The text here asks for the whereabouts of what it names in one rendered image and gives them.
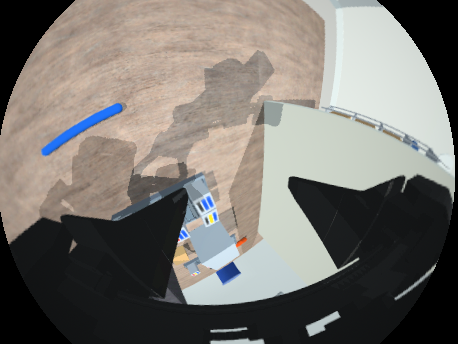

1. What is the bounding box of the orange-handled screwdriver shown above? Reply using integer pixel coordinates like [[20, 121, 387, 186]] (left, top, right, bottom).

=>
[[236, 237, 246, 247]]

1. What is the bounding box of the blue rod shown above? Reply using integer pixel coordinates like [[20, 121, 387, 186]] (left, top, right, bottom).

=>
[[41, 103, 122, 156]]

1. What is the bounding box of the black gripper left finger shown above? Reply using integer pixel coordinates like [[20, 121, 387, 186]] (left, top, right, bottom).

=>
[[60, 188, 188, 298]]

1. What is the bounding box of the tan cardboard box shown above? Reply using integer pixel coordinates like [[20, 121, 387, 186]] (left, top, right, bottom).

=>
[[173, 245, 189, 265]]

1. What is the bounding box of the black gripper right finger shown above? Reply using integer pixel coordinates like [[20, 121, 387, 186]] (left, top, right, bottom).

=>
[[288, 175, 405, 269]]

